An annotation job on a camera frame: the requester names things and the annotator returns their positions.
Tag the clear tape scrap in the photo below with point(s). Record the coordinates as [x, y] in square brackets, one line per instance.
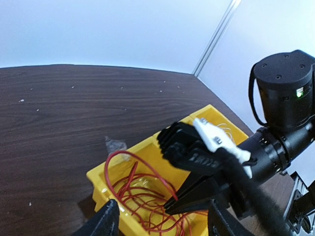
[113, 146]

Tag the right aluminium frame post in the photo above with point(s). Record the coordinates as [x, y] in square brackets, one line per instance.
[216, 36]

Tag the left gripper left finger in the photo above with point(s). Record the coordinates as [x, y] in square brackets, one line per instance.
[104, 223]

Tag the yellow three-compartment bin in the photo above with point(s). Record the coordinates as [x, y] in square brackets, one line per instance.
[141, 187]

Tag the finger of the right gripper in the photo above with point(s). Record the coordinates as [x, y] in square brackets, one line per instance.
[194, 195]

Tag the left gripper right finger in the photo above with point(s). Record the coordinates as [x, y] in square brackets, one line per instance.
[222, 223]

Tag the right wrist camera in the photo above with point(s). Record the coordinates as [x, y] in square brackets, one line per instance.
[200, 148]

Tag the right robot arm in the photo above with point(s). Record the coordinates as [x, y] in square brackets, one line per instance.
[286, 83]

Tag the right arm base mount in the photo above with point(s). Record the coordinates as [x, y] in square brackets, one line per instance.
[300, 211]

